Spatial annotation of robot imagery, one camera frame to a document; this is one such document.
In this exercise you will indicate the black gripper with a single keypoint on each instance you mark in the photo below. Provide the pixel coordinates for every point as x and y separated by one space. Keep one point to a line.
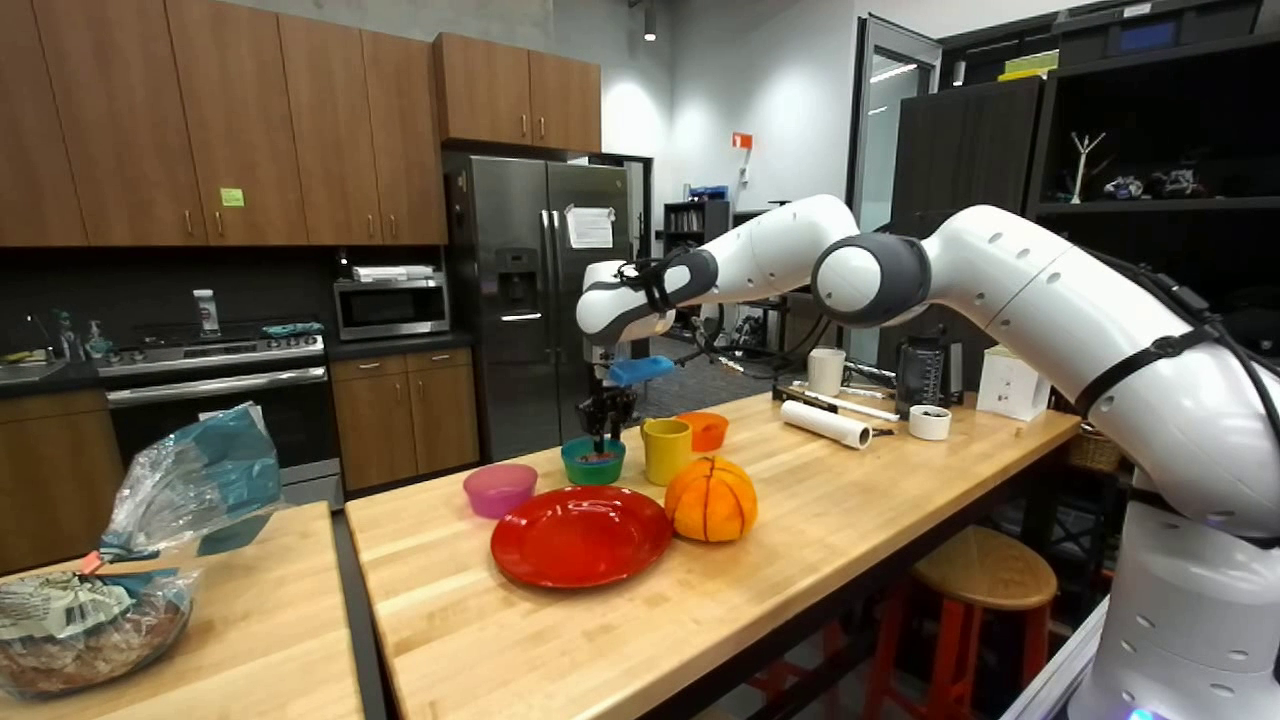
608 411

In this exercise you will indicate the blue and green plastic bowl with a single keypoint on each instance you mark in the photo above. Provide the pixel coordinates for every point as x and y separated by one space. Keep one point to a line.
582 464

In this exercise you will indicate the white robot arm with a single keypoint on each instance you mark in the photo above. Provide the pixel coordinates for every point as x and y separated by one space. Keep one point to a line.
1066 305

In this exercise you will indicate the orange plastic bowl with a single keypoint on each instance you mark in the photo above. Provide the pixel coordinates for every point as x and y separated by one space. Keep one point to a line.
711 435

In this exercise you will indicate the purple plastic bowl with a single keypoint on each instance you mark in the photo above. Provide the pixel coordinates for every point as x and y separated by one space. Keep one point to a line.
496 488

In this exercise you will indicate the yellow plastic mug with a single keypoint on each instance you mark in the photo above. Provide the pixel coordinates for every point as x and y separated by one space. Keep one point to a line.
666 455

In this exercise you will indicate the red plate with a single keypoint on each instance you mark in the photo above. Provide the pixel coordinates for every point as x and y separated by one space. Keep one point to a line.
582 537

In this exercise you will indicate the orange toy pumpkin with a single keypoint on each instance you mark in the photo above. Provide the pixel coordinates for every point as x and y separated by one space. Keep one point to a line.
711 500

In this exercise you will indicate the stainless steel refrigerator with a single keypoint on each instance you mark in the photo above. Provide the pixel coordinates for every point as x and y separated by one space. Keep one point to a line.
523 346

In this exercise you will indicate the brown two-door base cabinet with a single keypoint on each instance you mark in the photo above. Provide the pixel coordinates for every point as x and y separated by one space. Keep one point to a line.
402 419

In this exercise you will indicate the white paper towel roll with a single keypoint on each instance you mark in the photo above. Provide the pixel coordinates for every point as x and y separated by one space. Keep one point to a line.
826 421

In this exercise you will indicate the white paper sheet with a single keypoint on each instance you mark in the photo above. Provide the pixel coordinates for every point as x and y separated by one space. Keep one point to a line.
589 226

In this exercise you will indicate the white cup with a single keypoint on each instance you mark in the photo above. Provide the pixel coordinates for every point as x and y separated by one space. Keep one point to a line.
826 368

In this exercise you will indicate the black bookshelf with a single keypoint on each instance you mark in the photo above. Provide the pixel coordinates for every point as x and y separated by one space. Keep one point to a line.
692 223

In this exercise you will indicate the silver microwave oven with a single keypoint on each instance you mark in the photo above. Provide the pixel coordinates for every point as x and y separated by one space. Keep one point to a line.
388 305

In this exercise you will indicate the long white wrap box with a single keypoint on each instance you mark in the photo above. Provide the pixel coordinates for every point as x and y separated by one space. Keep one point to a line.
864 400

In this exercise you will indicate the white tape roll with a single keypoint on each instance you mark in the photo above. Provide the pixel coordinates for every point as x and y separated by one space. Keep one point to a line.
931 421

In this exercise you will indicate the black container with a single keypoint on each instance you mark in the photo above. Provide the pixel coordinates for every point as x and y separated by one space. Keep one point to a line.
925 368

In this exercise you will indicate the teal tray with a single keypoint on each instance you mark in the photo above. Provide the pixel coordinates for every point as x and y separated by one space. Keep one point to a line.
290 327

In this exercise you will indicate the brown cabinet above refrigerator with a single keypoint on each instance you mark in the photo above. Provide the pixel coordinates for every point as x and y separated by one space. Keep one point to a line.
513 91

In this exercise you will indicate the wooden stool with red legs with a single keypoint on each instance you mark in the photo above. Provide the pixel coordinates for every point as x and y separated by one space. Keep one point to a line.
987 565

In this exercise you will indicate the stainless steel stove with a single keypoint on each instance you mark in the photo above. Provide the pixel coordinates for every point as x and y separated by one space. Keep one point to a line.
214 387

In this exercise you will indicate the white cardboard box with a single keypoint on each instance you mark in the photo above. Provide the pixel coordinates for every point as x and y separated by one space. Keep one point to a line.
1008 387

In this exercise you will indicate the clear bottle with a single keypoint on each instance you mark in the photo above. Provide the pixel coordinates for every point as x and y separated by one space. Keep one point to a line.
204 308

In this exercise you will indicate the grey glass door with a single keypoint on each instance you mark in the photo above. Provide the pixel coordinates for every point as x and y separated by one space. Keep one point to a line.
884 105

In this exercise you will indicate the green sticky note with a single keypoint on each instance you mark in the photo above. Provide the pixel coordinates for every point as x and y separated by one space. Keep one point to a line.
232 194

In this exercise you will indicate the clear plastic bag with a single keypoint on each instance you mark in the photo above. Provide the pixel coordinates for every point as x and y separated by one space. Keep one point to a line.
162 507

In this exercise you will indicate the brown box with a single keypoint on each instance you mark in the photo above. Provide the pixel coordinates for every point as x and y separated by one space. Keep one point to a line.
1095 455

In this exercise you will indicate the white forked stand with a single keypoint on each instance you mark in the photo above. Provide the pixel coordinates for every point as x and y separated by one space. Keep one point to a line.
1085 163

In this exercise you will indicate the brown single base cabinet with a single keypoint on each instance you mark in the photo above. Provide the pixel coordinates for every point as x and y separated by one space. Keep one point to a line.
54 474

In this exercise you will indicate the yellow box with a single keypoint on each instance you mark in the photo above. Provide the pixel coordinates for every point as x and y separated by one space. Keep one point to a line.
1030 64

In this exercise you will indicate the black storage rack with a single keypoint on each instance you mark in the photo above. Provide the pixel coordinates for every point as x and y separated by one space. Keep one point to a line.
1144 123

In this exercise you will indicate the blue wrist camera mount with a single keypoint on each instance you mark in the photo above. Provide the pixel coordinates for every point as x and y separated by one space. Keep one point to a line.
643 368

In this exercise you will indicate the orange wall sign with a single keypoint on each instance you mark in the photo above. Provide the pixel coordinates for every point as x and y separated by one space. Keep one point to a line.
742 140

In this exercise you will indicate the wide brown wall cabinets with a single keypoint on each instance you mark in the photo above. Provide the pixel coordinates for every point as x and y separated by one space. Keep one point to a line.
162 123

